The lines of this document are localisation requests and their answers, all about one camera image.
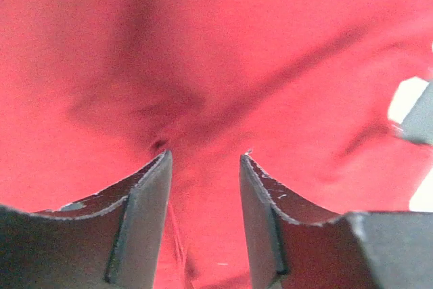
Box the dark red t shirt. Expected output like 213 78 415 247
1 0 432 288

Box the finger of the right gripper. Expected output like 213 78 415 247
396 81 432 146

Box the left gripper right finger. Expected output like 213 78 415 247
240 155 432 288

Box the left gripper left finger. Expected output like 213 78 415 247
1 151 173 288

